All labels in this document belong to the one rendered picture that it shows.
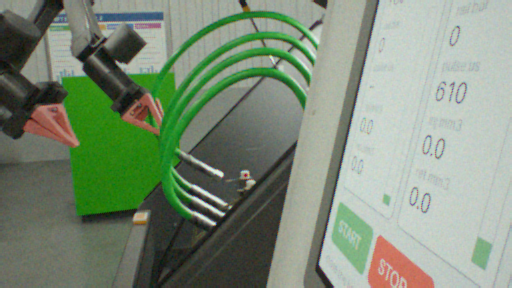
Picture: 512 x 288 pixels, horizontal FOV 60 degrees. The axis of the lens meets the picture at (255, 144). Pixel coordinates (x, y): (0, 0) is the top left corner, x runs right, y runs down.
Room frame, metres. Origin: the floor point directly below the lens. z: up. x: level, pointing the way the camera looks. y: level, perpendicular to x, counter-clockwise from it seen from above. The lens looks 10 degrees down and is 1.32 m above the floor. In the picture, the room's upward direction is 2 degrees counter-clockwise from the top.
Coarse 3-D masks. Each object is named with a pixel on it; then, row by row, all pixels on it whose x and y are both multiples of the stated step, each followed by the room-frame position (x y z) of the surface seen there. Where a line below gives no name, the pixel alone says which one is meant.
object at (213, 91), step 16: (224, 80) 0.62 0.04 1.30; (240, 80) 0.63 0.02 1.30; (288, 80) 0.64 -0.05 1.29; (208, 96) 0.62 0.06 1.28; (304, 96) 0.64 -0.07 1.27; (192, 112) 0.62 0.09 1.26; (176, 128) 0.61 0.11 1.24; (176, 144) 0.61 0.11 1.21; (176, 208) 0.61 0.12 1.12; (192, 224) 0.62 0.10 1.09; (208, 224) 0.62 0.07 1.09
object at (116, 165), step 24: (168, 72) 4.13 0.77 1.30; (72, 96) 3.78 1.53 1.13; (96, 96) 3.83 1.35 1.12; (168, 96) 4.01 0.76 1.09; (72, 120) 3.77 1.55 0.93; (96, 120) 3.83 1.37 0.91; (120, 120) 3.88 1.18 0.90; (144, 120) 3.94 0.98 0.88; (96, 144) 3.82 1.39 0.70; (120, 144) 3.88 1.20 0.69; (144, 144) 3.94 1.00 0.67; (72, 168) 3.76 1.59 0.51; (96, 168) 3.81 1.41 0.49; (120, 168) 3.87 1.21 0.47; (144, 168) 3.93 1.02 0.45; (96, 192) 3.81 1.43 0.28; (120, 192) 3.87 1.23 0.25; (144, 192) 3.93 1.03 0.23; (96, 216) 3.84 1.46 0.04; (120, 216) 3.90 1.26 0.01
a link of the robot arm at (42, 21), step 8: (40, 0) 1.23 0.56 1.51; (48, 0) 1.23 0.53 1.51; (56, 0) 1.25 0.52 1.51; (40, 8) 1.22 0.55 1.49; (48, 8) 1.23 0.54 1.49; (56, 8) 1.24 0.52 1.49; (32, 16) 1.21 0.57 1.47; (40, 16) 1.21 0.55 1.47; (48, 16) 1.23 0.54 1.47; (40, 24) 1.21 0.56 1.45; (48, 24) 1.23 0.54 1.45; (40, 32) 1.21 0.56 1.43; (32, 48) 1.20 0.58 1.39; (16, 64) 1.16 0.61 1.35; (24, 64) 1.18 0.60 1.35; (8, 112) 1.14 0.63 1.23; (0, 120) 1.12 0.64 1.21
